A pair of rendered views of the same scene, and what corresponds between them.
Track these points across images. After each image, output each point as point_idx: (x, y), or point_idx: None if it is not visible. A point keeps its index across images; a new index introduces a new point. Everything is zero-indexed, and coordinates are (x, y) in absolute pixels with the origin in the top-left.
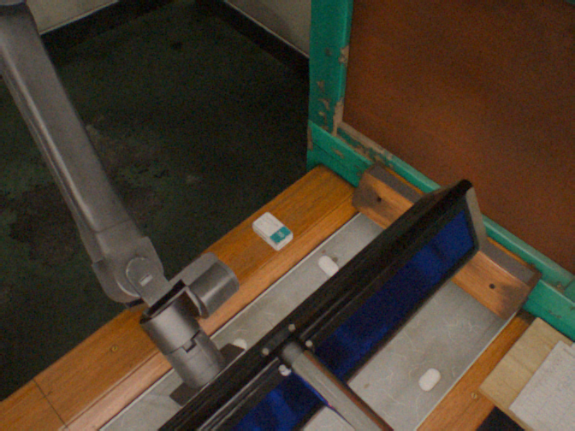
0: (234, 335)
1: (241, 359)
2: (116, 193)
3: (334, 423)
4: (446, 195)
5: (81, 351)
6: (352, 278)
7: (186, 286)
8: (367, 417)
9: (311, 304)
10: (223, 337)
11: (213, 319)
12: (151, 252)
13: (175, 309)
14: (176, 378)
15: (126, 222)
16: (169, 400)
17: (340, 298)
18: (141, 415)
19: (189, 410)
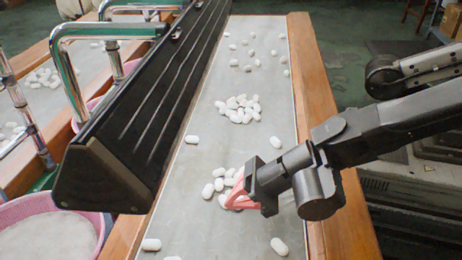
0: (294, 257)
1: (199, 55)
2: (409, 118)
3: (182, 256)
4: (100, 120)
5: (351, 179)
6: (154, 57)
7: (315, 165)
8: (107, 22)
9: (180, 70)
10: (299, 251)
11: (317, 250)
12: (347, 136)
13: (302, 151)
14: (296, 211)
15: (377, 120)
16: (286, 201)
17: (154, 46)
18: (291, 188)
19: (201, 32)
